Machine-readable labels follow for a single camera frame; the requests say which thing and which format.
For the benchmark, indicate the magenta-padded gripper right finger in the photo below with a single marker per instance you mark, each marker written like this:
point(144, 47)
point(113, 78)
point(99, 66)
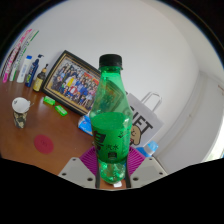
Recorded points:
point(148, 170)

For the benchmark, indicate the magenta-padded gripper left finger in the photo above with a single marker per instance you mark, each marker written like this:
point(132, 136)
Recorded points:
point(76, 170)

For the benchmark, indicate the green plastic soda bottle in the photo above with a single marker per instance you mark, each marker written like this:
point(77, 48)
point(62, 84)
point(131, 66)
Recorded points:
point(110, 133)

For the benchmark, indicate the blue detergent bottle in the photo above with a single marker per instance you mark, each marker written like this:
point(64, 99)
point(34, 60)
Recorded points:
point(149, 149)

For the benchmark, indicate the white paper gift bag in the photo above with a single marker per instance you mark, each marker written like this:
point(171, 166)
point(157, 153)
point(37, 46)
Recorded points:
point(146, 128)

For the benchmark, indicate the round red coaster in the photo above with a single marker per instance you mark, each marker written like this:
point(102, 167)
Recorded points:
point(43, 144)

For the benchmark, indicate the stirrer stick in cup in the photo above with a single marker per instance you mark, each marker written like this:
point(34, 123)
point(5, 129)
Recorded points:
point(31, 105)

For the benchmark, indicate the framed group photo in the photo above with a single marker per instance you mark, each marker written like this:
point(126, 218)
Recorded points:
point(71, 81)

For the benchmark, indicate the yellow-labelled brown pump bottle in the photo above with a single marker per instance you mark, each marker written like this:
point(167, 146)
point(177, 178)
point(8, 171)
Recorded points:
point(39, 81)

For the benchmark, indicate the dark blue pump bottle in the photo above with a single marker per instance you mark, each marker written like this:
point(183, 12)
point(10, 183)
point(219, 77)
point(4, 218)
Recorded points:
point(32, 71)

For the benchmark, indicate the white blue-capped lotion bottle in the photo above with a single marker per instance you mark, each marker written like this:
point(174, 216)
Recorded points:
point(24, 70)

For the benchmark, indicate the long green white box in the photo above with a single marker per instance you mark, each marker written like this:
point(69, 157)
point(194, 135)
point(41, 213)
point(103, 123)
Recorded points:
point(20, 56)

